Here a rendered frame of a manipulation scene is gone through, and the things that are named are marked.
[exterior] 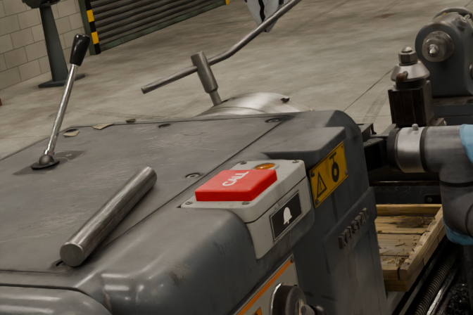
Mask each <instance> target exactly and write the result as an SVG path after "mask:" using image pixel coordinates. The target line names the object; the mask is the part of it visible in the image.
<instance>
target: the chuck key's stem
mask: <svg viewBox="0 0 473 315"><path fill-rule="evenodd" d="M190 57H191V60H192V62H193V64H194V65H196V66H197V68H198V71H197V74H198V77H199V79H200V80H201V83H202V85H203V88H204V90H205V92H206V93H208V94H209V95H210V98H211V101H212V102H213V105H214V106H217V105H219V104H222V103H223V102H222V100H221V98H220V95H219V93H218V92H217V89H218V85H217V82H216V80H215V77H214V75H213V72H212V70H211V68H210V66H209V64H208V61H207V58H206V56H205V53H204V52H203V51H199V52H197V53H195V54H192V55H191V56H190Z"/></svg>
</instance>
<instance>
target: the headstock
mask: <svg viewBox="0 0 473 315"><path fill-rule="evenodd" d="M108 123H112V125H109V126H107V127H104V128H103V129H102V130H98V129H97V130H95V129H94V128H92V127H93V126H96V125H99V124H108ZM323 127H344V128H345V130H346V138H345V139H344V140H343V141H342V142H341V143H340V144H339V145H338V146H336V147H335V148H334V149H333V150H332V151H331V152H329V153H328V154H327V155H326V156H325V157H323V158H322V159H321V160H320V161H319V162H317V163H316V164H314V165H313V166H312V167H310V168H308V169H307V170H306V171H305V173H306V177H307V182H308V190H309V195H310V203H311V210H310V211H309V212H308V213H307V214H306V215H305V216H304V217H303V218H302V219H301V220H300V221H299V222H298V223H297V224H296V225H295V226H294V227H293V228H292V229H291V230H290V231H289V232H288V233H286V234H285V235H284V236H283V237H282V238H281V239H280V240H279V241H278V242H277V243H276V244H275V245H274V246H273V247H272V248H271V249H270V250H269V251H268V252H267V253H266V254H265V255H264V256H263V257H261V258H260V259H256V256H255V252H254V247H253V241H252V238H251V234H250V232H249V230H248V228H247V226H246V225H245V223H244V222H243V221H242V220H241V218H240V217H238V216H237V215H236V214H235V213H233V212H231V211H229V210H226V209H221V208H181V205H182V203H184V202H185V201H187V200H188V199H190V198H191V197H192V196H194V195H195V190H196V189H197V188H199V187H200V186H202V185H203V184H204V183H206V182H207V181H209V180H210V179H212V178H213V177H214V176H215V175H217V174H219V173H220V172H221V171H223V170H229V169H231V168H233V166H235V165H236V164H238V163H240V162H248V161H273V160H272V158H270V157H268V156H267V155H265V154H263V153H259V151H261V150H263V149H265V148H268V147H270V146H274V145H277V144H280V143H284V142H287V141H289V140H291V139H292V138H293V137H295V136H296V135H297V134H299V133H300V132H301V131H303V130H304V129H307V128H323ZM75 131H79V133H78V134H77V136H72V137H71V136H63V135H64V134H67V133H73V132H75ZM49 138H50V136H47V137H45V138H43V139H41V140H39V141H37V142H35V143H32V144H30V145H28V146H26V147H24V148H21V149H20V150H17V151H16V152H14V153H11V154H10V155H7V156H5V157H3V158H1V159H0V315H389V311H388V306H387V301H386V292H385V287H384V278H383V273H382V268H381V259H380V254H379V245H378V240H377V232H376V226H375V219H376V218H377V206H376V201H375V196H374V188H373V187H372V186H370V185H369V180H368V175H367V166H366V161H365V152H364V147H363V142H362V133H361V129H360V127H359V126H358V125H357V124H356V123H355V122H354V120H353V119H352V118H351V117H350V116H349V115H347V114H346V113H345V112H343V111H340V110H315V111H302V112H278V113H265V114H252V115H228V116H215V117H190V118H178V119H165V120H141V121H133V122H104V123H91V124H72V125H70V126H69V127H66V128H65V129H62V130H60V132H59V135H58V139H57V142H56V146H55V148H54V152H55V155H54V156H52V157H53V158H56V159H59V160H60V162H59V163H58V164H57V165H54V166H52V167H48V168H44V169H32V168H31V165H32V164H34V163H36V162H38V160H39V158H40V157H41V156H42V155H43V152H44V149H46V147H47V145H48V142H49ZM279 160H282V159H279ZM141 167H150V168H151V169H153V170H154V171H155V173H156V175H157V180H156V183H155V184H154V185H153V186H152V187H151V188H150V189H149V191H148V192H147V193H146V194H145V195H144V196H143V198H142V199H141V200H140V201H139V202H138V203H137V204H136V205H135V206H134V207H133V208H132V209H131V210H130V211H129V213H128V214H127V215H126V216H125V217H124V218H123V219H122V221H121V222H120V223H119V224H118V225H117V226H116V227H115V228H114V229H113V230H112V231H111V232H110V233H109V234H108V236H107V237H106V238H105V239H104V240H103V241H102V242H101V244H100V245H99V246H98V247H97V248H96V249H95V250H94V251H93V253H91V254H90V256H88V258H87V259H86V260H85V261H84V262H83V263H82V264H81V265H80V266H76V267H72V266H68V265H67V264H65V263H64V262H63V261H62V259H61V257H60V248H61V246H62V245H63V244H64V243H65V242H66V241H67V240H68V239H69V238H70V237H71V236H72V235H73V234H74V233H75V232H76V231H77V230H78V229H79V228H80V227H81V226H82V225H83V224H84V223H85V222H86V221H87V220H88V219H89V218H90V217H91V216H92V215H93V214H94V213H95V212H96V211H97V210H98V209H99V208H100V207H101V206H102V205H103V204H104V203H105V202H106V201H107V200H108V199H109V198H110V197H111V196H112V195H113V194H114V193H115V192H116V191H117V190H118V189H119V188H120V187H121V186H122V185H123V184H124V183H125V182H126V181H127V180H128V179H130V178H131V177H132V176H133V175H134V174H135V173H136V172H137V171H138V170H139V169H140V168H141Z"/></svg>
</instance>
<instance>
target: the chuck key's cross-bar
mask: <svg viewBox="0 0 473 315"><path fill-rule="evenodd" d="M300 1H302V0H289V1H288V2H286V3H285V4H284V5H283V6H282V7H281V8H279V9H278V10H277V11H275V12H274V13H273V14H272V15H271V16H269V17H268V18H267V19H265V20H264V21H263V22H261V24H259V25H258V26H257V27H255V28H254V29H253V30H251V31H250V32H249V33H248V34H247V35H246V36H244V37H243V38H242V39H240V40H239V41H238V42H237V43H235V44H234V45H233V46H231V47H230V48H229V49H227V50H226V51H224V52H222V53H219V54H217V55H216V56H213V57H211V58H208V59H207V61H208V64H209V66H211V65H214V64H216V63H219V62H221V61H223V60H226V59H228V58H230V57H231V56H233V55H234V54H235V53H236V52H237V51H239V50H240V49H242V48H243V47H244V46H245V45H247V43H249V42H250V41H251V40H253V39H254V38H255V37H257V36H258V35H259V34H260V33H261V32H263V31H264V30H265V29H267V28H268V27H269V26H271V24H272V23H274V22H275V21H276V20H278V19H279V18H280V17H282V16H283V15H284V14H285V13H286V12H288V11H289V10H290V9H292V8H293V7H294V6H295V5H296V4H298V3H299V2H300ZM197 71H198V68H197V66H196V65H191V66H189V67H186V68H184V69H183V70H180V71H178V72H175V73H173V74H171V75H168V76H166V77H163V78H161V79H158V80H156V81H154V82H151V83H150V84H147V85H145V86H142V87H141V91H142V93H143V94H147V93H148V92H150V91H153V90H155V89H158V88H160V87H162V86H165V85H167V84H170V83H172V82H175V81H177V80H178V79H181V78H183V77H186V76H188V75H191V74H193V73H195V72H197Z"/></svg>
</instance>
